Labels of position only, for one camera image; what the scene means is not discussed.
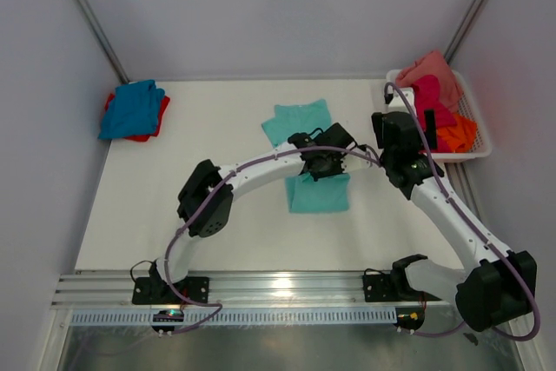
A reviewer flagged teal t shirt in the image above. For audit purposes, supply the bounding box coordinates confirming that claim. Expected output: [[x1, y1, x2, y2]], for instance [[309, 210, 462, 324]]
[[261, 99, 350, 214]]

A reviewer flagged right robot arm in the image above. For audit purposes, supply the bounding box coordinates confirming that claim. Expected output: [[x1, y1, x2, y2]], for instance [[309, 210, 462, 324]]
[[371, 112, 540, 339]]

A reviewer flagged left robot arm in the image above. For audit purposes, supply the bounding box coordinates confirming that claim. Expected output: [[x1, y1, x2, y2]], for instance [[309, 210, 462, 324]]
[[149, 123, 359, 303]]

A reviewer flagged orange t shirt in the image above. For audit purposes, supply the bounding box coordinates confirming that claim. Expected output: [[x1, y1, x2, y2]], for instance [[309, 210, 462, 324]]
[[436, 113, 478, 153]]

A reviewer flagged magenta t shirt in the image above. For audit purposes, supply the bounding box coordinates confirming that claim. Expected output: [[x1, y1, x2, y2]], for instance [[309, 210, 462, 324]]
[[411, 75, 457, 132]]

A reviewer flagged white plastic basket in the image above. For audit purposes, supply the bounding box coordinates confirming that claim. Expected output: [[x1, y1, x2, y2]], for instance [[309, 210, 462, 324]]
[[383, 70, 492, 163]]

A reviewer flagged salmon pink t shirt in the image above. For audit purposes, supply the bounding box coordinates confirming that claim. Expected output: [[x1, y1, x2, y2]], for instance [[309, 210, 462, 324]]
[[395, 50, 464, 113]]

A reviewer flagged right black controller board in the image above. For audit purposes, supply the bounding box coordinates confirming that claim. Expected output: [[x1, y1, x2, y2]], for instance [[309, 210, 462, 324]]
[[394, 308, 426, 332]]

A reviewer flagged black controller board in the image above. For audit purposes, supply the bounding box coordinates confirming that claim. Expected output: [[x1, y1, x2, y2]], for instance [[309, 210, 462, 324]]
[[150, 309, 184, 334], [394, 308, 426, 332]]

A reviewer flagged red folded t shirt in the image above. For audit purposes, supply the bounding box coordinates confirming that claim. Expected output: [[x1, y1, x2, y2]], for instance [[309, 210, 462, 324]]
[[104, 93, 170, 142]]

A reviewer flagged blue folded t shirt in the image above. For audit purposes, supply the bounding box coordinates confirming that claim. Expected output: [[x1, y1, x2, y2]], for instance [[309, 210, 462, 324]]
[[98, 80, 166, 140]]

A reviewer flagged left black controller board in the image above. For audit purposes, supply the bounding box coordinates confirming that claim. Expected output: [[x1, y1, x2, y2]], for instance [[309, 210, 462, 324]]
[[150, 309, 184, 334]]

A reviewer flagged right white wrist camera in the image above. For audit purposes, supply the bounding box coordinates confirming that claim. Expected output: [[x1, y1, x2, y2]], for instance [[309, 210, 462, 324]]
[[385, 88, 416, 113]]

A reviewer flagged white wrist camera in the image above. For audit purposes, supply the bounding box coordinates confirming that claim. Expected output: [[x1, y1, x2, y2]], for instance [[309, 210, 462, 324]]
[[341, 156, 381, 173], [385, 88, 416, 113]]

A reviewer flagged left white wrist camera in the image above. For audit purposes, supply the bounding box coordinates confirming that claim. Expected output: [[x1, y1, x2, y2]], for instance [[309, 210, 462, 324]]
[[341, 156, 381, 173]]

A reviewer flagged aluminium front rail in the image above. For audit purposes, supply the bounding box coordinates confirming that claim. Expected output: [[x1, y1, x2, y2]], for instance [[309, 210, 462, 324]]
[[51, 270, 447, 308]]

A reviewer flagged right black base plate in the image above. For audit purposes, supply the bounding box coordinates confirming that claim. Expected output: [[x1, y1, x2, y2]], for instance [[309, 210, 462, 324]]
[[362, 268, 440, 302]]

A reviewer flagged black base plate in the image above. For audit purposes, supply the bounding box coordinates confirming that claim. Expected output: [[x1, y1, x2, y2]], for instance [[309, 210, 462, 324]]
[[362, 268, 440, 302], [131, 277, 209, 306]]

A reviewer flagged right corner frame post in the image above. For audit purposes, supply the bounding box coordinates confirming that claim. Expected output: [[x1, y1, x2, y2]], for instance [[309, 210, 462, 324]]
[[444, 0, 488, 64]]

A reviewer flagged corner frame post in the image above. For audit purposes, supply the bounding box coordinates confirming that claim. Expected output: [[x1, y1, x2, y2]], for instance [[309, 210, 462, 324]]
[[73, 0, 130, 84], [444, 0, 488, 64]]

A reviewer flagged white slotted cable duct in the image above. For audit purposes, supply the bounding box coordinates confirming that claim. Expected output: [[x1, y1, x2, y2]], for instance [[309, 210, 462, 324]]
[[69, 307, 396, 327]]

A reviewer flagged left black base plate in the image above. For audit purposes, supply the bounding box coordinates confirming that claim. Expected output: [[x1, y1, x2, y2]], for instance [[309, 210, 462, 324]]
[[131, 277, 209, 306]]

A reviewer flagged left corner frame post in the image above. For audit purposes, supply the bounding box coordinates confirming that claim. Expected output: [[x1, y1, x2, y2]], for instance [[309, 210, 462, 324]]
[[73, 0, 130, 84]]

